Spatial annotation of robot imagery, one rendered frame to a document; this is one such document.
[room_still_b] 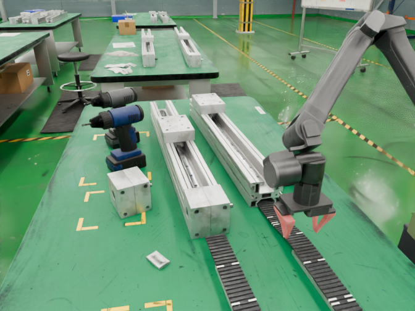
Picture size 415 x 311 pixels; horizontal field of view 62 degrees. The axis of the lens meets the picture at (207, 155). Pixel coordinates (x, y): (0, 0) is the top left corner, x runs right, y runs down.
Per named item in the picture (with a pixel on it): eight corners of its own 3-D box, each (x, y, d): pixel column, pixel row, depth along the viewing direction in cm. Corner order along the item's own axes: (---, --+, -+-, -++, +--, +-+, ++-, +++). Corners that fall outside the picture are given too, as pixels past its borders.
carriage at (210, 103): (225, 118, 148) (225, 103, 145) (200, 120, 146) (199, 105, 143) (214, 107, 162) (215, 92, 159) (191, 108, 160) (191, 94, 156)
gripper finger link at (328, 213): (289, 226, 84) (294, 194, 80) (315, 221, 86) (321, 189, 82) (304, 244, 78) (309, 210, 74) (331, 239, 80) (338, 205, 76)
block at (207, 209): (238, 231, 90) (239, 200, 86) (191, 239, 87) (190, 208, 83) (227, 211, 98) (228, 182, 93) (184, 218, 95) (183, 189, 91)
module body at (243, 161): (281, 203, 101) (284, 178, 98) (249, 208, 99) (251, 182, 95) (209, 113, 171) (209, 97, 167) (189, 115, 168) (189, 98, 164)
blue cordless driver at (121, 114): (150, 166, 122) (145, 107, 112) (95, 183, 111) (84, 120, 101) (140, 158, 127) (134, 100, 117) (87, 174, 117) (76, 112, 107)
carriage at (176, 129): (194, 147, 122) (194, 129, 119) (163, 150, 120) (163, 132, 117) (186, 130, 136) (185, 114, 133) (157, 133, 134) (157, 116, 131)
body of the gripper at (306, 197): (277, 201, 79) (280, 173, 76) (317, 194, 82) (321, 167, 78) (291, 218, 74) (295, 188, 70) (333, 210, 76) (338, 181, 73)
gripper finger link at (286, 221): (270, 229, 83) (273, 197, 79) (297, 224, 85) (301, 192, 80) (283, 248, 77) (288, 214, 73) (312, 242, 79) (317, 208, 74)
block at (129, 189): (160, 207, 100) (157, 178, 95) (121, 219, 94) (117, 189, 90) (147, 190, 107) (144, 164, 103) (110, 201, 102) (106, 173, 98)
